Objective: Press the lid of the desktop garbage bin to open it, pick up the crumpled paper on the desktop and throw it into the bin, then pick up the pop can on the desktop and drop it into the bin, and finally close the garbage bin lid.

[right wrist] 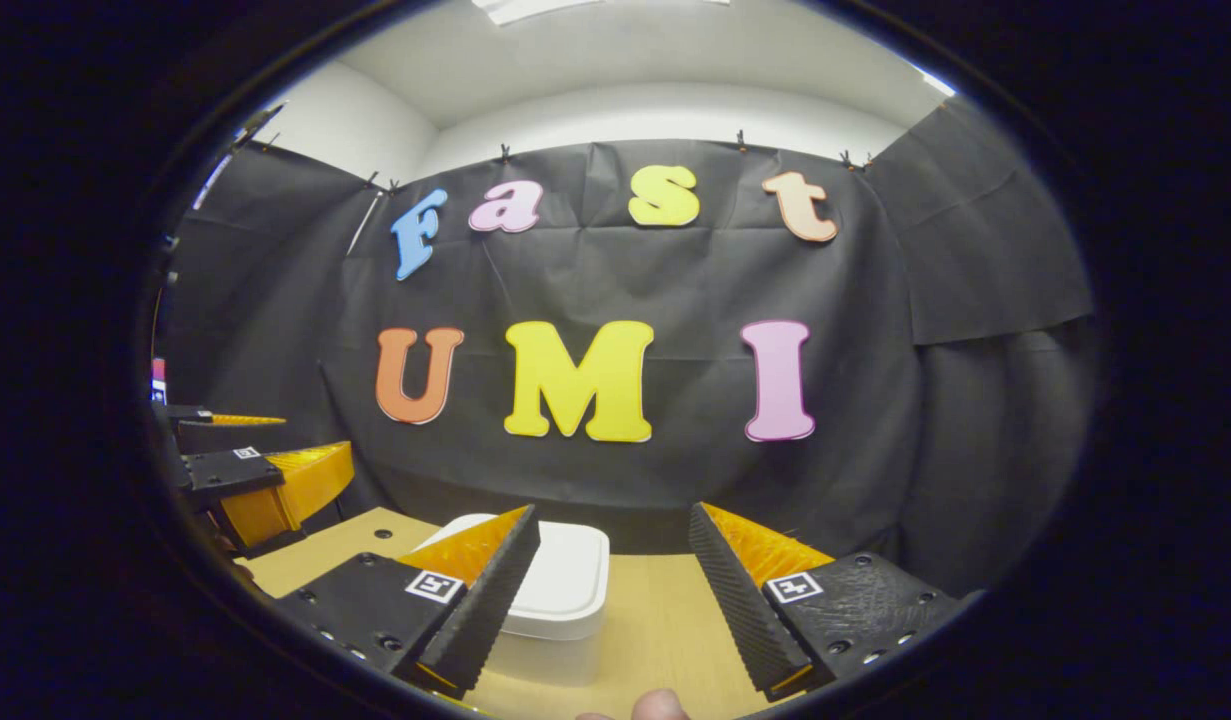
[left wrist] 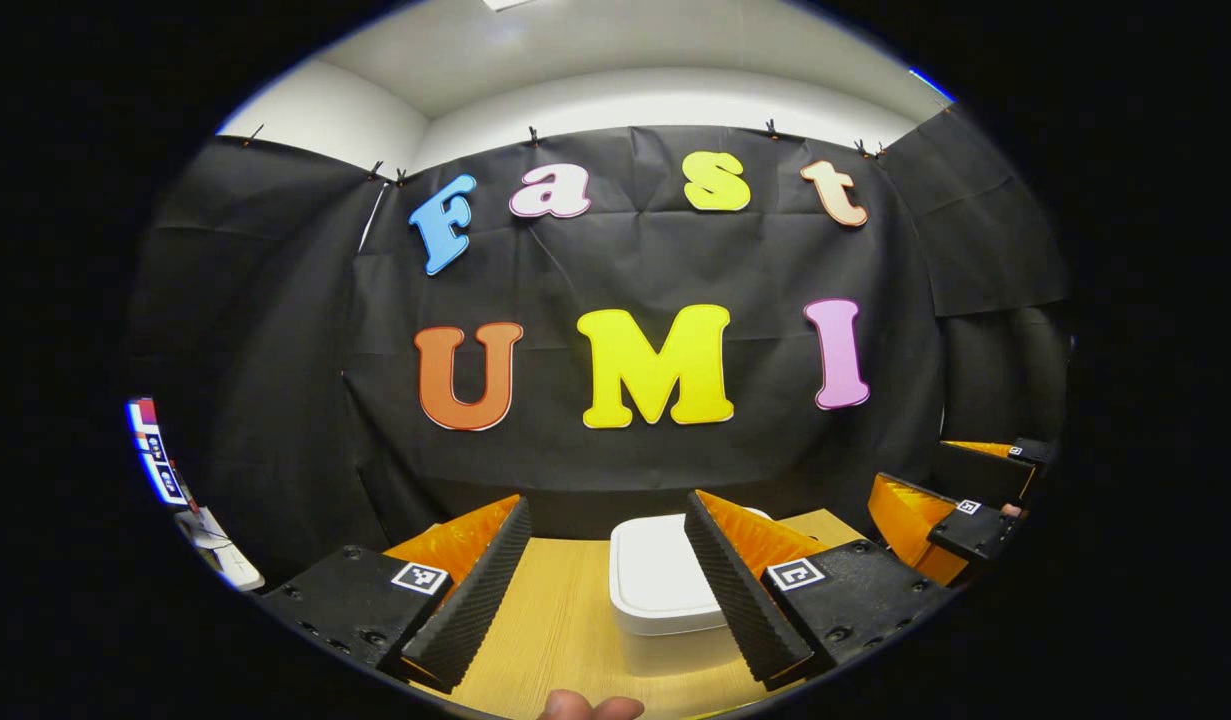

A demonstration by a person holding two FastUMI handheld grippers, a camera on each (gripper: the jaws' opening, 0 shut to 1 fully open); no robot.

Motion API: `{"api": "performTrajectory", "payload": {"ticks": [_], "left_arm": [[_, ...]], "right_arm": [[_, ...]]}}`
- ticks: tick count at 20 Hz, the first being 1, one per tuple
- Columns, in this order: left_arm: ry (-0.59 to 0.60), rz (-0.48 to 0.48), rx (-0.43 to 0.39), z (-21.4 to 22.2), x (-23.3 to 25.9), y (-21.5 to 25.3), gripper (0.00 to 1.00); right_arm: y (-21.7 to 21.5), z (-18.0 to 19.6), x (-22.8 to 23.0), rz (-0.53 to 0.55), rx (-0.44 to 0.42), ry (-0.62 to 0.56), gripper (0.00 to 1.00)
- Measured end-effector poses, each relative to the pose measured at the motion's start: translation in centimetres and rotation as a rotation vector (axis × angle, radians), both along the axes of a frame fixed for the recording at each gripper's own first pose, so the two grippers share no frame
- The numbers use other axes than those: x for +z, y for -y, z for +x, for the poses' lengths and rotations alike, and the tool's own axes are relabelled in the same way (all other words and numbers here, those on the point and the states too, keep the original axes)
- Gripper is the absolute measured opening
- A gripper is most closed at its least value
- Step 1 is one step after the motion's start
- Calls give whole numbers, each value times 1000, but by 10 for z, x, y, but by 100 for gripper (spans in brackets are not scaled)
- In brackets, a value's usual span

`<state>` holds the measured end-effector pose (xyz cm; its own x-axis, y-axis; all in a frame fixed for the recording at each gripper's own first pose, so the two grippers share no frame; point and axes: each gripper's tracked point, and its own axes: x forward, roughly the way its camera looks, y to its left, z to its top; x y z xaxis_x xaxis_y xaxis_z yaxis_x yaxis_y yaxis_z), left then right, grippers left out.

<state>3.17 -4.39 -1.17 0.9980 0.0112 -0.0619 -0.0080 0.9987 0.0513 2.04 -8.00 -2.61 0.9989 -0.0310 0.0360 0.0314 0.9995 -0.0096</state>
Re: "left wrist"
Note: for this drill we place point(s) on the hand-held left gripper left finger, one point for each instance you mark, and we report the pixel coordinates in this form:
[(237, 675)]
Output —
[(480, 600)]

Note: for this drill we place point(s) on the wooden desktop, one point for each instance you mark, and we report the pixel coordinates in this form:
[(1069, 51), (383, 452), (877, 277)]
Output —
[(565, 620)]

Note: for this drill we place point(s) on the ceiling light panel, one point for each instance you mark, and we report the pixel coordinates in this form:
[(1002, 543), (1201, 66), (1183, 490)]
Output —
[(505, 4)]

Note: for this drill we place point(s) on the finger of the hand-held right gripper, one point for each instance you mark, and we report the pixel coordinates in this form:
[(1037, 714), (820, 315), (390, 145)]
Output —
[(975, 530), (985, 475)]

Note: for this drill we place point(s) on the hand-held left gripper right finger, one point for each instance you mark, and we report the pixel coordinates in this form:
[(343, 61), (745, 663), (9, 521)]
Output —
[(735, 600)]

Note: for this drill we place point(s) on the white desktop garbage bin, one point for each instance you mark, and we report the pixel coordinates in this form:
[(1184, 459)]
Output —
[(660, 580)]

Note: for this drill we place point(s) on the black backdrop cloth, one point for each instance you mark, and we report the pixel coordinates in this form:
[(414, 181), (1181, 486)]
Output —
[(625, 270)]

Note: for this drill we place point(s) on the colourful wall poster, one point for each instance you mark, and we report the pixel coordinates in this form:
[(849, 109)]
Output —
[(155, 455)]

